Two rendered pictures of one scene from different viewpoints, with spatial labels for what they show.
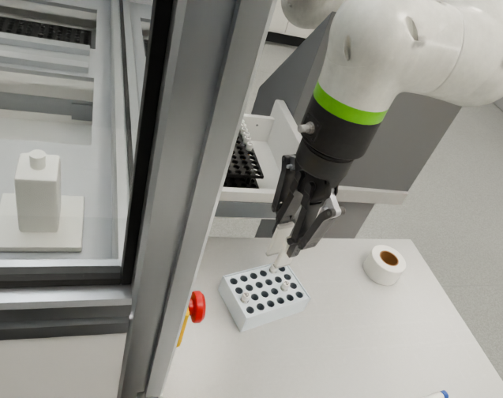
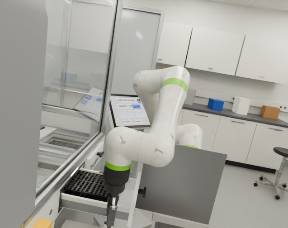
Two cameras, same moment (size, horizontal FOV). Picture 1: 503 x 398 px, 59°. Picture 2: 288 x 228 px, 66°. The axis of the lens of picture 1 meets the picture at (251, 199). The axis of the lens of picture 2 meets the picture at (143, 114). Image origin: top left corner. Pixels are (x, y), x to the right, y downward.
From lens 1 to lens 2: 0.50 m
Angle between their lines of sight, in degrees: 37
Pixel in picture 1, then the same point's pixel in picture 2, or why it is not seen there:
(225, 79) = not seen: hidden behind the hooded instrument
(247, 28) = not seen: hidden behind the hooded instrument
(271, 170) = (128, 200)
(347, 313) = not seen: outside the picture
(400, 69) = (119, 150)
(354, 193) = (177, 221)
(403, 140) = (195, 195)
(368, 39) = (108, 141)
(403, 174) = (202, 214)
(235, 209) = (98, 210)
